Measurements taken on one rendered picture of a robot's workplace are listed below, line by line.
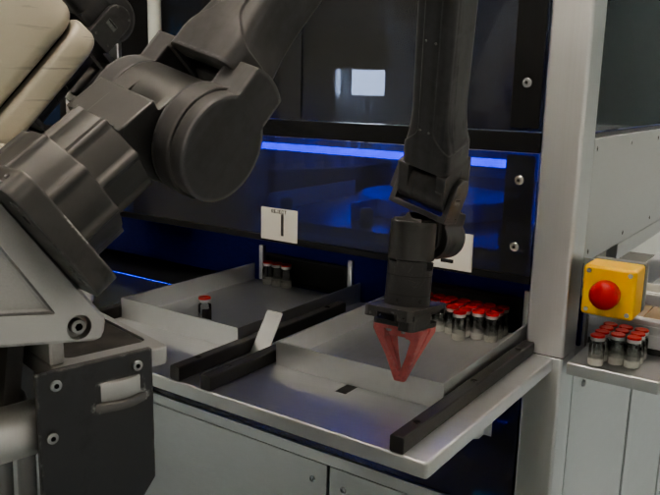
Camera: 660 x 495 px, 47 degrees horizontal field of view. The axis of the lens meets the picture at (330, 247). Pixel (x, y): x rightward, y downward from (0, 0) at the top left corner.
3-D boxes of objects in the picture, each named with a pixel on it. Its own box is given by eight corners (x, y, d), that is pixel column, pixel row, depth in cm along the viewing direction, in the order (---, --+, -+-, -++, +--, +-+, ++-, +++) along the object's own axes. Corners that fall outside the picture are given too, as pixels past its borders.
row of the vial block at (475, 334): (399, 319, 128) (400, 294, 127) (499, 341, 119) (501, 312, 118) (393, 322, 126) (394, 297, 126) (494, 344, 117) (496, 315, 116)
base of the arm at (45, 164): (-62, 170, 48) (5, 191, 40) (33, 93, 52) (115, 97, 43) (26, 262, 53) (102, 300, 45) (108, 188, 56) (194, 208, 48)
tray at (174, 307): (253, 279, 154) (253, 262, 153) (359, 301, 140) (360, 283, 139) (121, 317, 127) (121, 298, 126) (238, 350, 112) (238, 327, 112)
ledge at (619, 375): (592, 349, 122) (593, 338, 122) (678, 366, 115) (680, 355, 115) (565, 373, 111) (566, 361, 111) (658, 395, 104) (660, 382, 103)
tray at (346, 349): (393, 309, 134) (393, 291, 134) (534, 339, 120) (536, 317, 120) (275, 364, 107) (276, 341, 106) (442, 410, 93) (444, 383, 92)
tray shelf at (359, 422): (235, 284, 157) (235, 275, 157) (568, 356, 118) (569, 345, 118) (30, 344, 119) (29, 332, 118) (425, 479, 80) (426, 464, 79)
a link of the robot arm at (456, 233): (399, 155, 92) (460, 180, 87) (439, 160, 101) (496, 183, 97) (367, 246, 95) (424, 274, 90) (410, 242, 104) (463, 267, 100)
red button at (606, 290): (593, 302, 107) (595, 275, 106) (622, 307, 105) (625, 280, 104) (585, 308, 104) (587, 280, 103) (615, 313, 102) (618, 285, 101)
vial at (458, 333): (454, 336, 120) (456, 308, 119) (467, 339, 119) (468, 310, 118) (448, 339, 119) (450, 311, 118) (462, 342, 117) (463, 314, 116)
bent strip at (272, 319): (267, 347, 114) (268, 309, 113) (283, 351, 112) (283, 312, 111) (201, 373, 103) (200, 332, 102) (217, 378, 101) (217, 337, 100)
